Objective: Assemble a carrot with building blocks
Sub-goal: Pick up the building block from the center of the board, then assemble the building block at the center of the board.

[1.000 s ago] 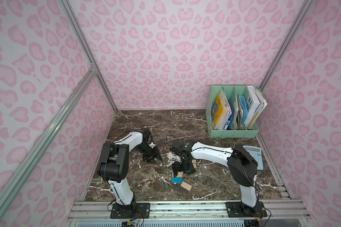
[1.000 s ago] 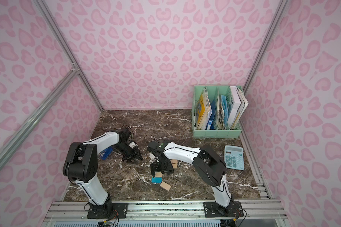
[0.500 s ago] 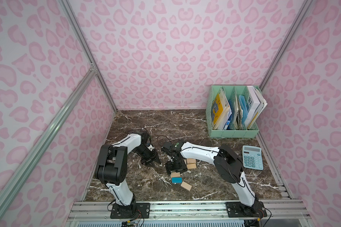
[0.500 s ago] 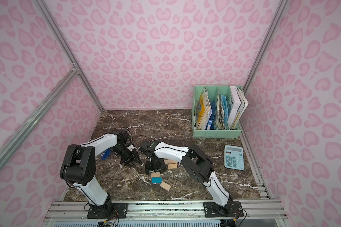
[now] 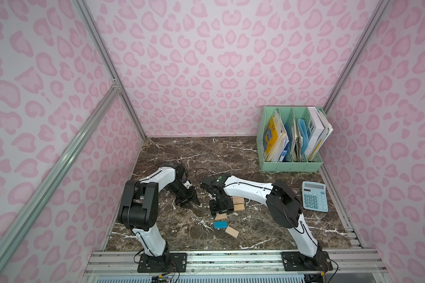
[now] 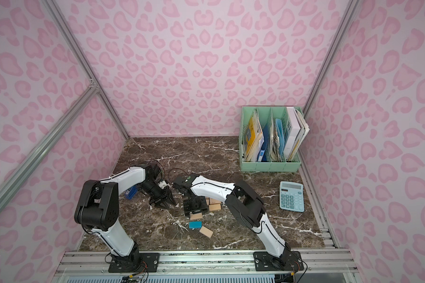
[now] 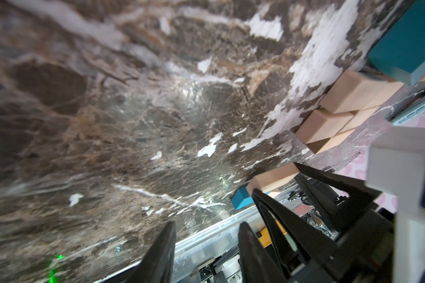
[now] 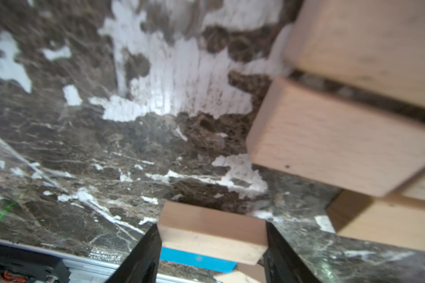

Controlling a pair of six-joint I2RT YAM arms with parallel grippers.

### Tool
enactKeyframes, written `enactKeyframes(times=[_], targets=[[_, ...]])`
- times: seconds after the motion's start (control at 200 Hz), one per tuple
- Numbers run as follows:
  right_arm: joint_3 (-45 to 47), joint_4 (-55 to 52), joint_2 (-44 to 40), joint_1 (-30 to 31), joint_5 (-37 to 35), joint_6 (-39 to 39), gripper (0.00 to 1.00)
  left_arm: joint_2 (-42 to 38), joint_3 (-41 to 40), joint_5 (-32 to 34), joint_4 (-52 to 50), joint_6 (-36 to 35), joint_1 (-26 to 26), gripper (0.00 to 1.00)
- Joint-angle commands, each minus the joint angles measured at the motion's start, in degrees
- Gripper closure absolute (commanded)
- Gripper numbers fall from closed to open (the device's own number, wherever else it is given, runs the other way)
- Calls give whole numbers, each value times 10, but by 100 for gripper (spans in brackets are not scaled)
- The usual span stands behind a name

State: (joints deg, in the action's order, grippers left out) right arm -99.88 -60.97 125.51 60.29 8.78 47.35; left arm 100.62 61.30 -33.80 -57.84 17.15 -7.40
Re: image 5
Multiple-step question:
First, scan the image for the wooden block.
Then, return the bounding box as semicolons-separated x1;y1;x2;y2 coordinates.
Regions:
234;204;245;212
215;213;227;221
225;226;239;238
232;196;245;205

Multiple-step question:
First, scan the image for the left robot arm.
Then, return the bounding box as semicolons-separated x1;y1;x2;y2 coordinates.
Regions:
118;163;200;259

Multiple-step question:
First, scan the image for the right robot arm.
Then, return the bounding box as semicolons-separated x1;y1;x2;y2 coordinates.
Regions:
200;174;329;263

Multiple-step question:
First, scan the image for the teal rectangular block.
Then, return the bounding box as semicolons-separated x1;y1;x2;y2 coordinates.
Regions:
214;221;227;229

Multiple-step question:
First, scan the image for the wooden block bottom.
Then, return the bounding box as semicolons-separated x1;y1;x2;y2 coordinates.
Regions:
225;226;239;238

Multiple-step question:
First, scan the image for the yellow book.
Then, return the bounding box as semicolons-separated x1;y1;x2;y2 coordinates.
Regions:
263;108;289;162

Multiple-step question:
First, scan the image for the grey calculator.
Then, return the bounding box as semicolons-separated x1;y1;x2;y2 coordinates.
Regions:
302;181;329;213

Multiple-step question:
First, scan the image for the green file organizer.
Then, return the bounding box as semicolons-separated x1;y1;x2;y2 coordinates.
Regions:
256;106;323;172

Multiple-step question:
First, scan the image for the blue folder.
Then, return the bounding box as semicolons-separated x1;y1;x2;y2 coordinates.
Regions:
297;119;309;156

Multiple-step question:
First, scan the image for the white book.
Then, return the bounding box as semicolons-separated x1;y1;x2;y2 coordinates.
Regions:
303;107;334;162

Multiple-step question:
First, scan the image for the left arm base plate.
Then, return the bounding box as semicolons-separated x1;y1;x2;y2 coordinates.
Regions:
136;252;187;273

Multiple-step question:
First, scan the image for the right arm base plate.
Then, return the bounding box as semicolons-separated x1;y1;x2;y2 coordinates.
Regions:
281;250;334;273

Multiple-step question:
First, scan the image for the aluminium front rail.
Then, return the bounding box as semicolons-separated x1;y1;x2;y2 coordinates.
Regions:
83;248;388;278

